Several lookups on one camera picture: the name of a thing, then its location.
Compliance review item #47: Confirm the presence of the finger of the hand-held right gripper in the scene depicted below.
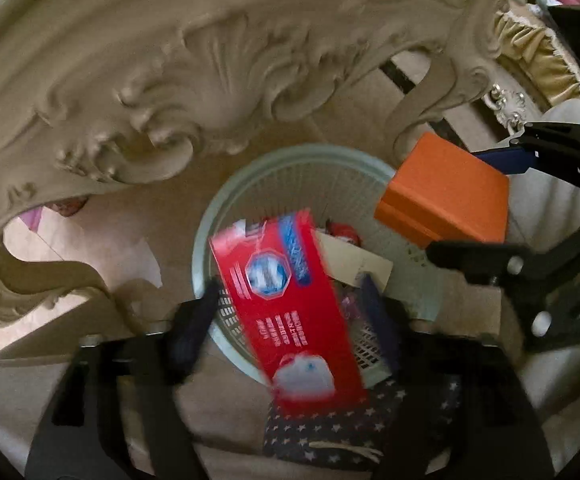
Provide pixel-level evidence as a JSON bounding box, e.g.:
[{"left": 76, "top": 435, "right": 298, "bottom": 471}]
[
  {"left": 470, "top": 124, "right": 580, "bottom": 188},
  {"left": 427, "top": 240, "right": 560, "bottom": 313}
]

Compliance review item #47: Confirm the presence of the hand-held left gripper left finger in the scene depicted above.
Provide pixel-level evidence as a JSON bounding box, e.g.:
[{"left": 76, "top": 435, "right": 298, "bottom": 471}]
[{"left": 25, "top": 285, "right": 221, "bottom": 480}]

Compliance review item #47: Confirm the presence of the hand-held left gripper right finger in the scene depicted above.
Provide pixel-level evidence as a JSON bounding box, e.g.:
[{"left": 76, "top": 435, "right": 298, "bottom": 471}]
[{"left": 360, "top": 275, "right": 555, "bottom": 480}]

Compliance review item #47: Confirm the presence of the orange box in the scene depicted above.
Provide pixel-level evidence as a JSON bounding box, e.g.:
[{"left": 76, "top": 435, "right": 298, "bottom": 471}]
[{"left": 374, "top": 132, "right": 511, "bottom": 248}]

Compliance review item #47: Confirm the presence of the red printed box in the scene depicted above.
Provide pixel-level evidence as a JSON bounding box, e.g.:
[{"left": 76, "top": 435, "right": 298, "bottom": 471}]
[{"left": 209, "top": 209, "right": 368, "bottom": 416}]

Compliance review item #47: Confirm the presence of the pale green waste basket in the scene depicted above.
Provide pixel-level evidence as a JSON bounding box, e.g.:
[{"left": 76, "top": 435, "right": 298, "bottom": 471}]
[{"left": 191, "top": 144, "right": 445, "bottom": 380}]

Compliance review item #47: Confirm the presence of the beige cardboard piece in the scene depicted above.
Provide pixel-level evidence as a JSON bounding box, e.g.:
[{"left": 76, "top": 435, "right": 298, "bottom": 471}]
[{"left": 315, "top": 230, "right": 395, "bottom": 288}]

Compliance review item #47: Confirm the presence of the red and white wrapper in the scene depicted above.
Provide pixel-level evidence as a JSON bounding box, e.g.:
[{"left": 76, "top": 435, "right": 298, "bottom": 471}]
[{"left": 330, "top": 221, "right": 363, "bottom": 246}]

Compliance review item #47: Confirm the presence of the gold fringed cloth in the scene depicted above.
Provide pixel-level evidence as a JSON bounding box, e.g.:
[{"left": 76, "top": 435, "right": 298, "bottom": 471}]
[{"left": 492, "top": 7, "right": 580, "bottom": 106}]

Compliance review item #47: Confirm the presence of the dark star-patterned cloth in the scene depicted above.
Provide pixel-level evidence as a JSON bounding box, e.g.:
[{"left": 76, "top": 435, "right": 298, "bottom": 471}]
[{"left": 262, "top": 377, "right": 460, "bottom": 467}]

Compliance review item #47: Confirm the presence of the pink cloth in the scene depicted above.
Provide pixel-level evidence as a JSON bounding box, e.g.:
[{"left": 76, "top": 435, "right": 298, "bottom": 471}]
[{"left": 22, "top": 199, "right": 91, "bottom": 231}]

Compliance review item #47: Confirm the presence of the carved beige table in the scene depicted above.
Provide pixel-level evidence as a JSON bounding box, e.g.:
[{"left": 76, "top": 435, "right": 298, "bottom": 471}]
[{"left": 0, "top": 0, "right": 530, "bottom": 331}]

